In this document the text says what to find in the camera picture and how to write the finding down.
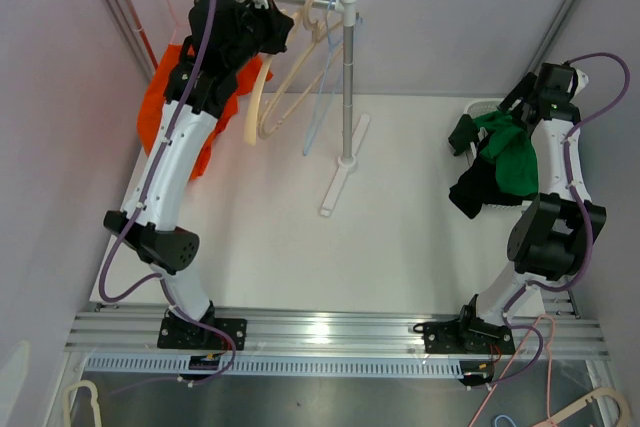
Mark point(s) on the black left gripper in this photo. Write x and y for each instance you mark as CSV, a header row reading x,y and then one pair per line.
x,y
278,24

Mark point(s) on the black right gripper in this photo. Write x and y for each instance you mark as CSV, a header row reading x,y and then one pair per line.
x,y
524,91

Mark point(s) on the bright green t shirt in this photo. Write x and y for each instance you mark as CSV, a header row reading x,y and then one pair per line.
x,y
510,150

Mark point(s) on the green and white t shirt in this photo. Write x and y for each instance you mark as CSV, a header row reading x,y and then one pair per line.
x,y
470,135

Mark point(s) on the light blue wire hanger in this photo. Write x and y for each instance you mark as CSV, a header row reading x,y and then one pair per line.
x,y
323,98

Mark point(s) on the black t shirt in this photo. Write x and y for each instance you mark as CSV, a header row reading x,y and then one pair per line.
x,y
477,187

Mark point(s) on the orange tank top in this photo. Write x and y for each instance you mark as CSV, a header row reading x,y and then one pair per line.
x,y
150,113

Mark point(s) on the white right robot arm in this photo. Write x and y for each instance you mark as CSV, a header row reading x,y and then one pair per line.
x,y
550,246

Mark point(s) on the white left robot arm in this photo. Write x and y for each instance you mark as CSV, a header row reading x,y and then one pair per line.
x,y
226,35

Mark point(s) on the pink hanger on floor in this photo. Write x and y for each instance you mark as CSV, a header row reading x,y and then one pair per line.
x,y
548,348

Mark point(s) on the beige hanger on floor right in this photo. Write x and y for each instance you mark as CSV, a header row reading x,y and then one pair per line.
x,y
623,419

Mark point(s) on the blue hanger on floor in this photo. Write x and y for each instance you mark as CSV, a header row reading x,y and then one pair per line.
x,y
503,420

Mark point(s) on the white perforated plastic basket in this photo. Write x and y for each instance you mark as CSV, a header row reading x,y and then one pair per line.
x,y
477,108

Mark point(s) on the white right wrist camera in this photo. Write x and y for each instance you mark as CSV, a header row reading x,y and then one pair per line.
x,y
579,82

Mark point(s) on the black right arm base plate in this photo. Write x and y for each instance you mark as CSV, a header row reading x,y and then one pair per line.
x,y
465,337

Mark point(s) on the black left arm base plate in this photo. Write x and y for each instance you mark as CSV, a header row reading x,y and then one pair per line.
x,y
178,334

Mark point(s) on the aluminium mounting rail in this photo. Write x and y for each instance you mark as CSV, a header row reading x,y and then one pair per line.
x,y
135,329

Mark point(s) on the white slotted cable duct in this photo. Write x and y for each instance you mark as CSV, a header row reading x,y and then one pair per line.
x,y
413,367

